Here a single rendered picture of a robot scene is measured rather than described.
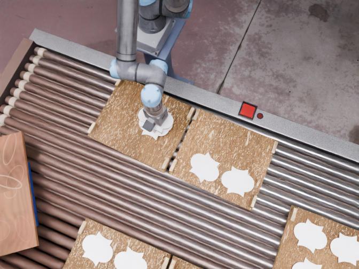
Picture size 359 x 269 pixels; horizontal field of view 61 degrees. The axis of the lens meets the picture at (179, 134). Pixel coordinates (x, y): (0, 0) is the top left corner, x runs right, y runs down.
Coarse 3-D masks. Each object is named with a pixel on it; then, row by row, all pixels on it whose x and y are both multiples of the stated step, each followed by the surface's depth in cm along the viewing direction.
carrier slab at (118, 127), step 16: (112, 96) 152; (128, 96) 151; (112, 112) 149; (128, 112) 149; (176, 112) 149; (96, 128) 147; (112, 128) 147; (128, 128) 147; (176, 128) 147; (112, 144) 145; (128, 144) 145; (144, 144) 145; (160, 144) 145; (176, 144) 144; (144, 160) 143; (160, 160) 143
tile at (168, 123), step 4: (168, 108) 144; (144, 116) 143; (168, 116) 143; (144, 120) 142; (168, 120) 142; (172, 120) 142; (156, 124) 142; (164, 124) 142; (168, 124) 142; (172, 124) 142; (156, 128) 141; (160, 128) 141; (164, 128) 141; (168, 128) 142; (160, 132) 141
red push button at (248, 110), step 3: (243, 105) 150; (246, 105) 150; (249, 105) 150; (243, 108) 149; (246, 108) 149; (249, 108) 149; (252, 108) 149; (243, 111) 149; (246, 111) 149; (249, 111) 149; (252, 111) 149; (243, 114) 148; (246, 114) 148; (249, 114) 148; (252, 114) 148
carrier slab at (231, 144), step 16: (192, 128) 146; (208, 128) 146; (224, 128) 146; (240, 128) 146; (192, 144) 144; (208, 144) 144; (224, 144) 144; (240, 144) 144; (256, 144) 144; (272, 144) 144; (224, 160) 142; (240, 160) 142; (256, 160) 142; (176, 176) 140; (192, 176) 140; (256, 176) 140; (224, 192) 138; (256, 192) 138
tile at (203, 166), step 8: (192, 160) 141; (200, 160) 141; (208, 160) 141; (192, 168) 140; (200, 168) 140; (208, 168) 140; (216, 168) 140; (200, 176) 139; (208, 176) 139; (216, 176) 139
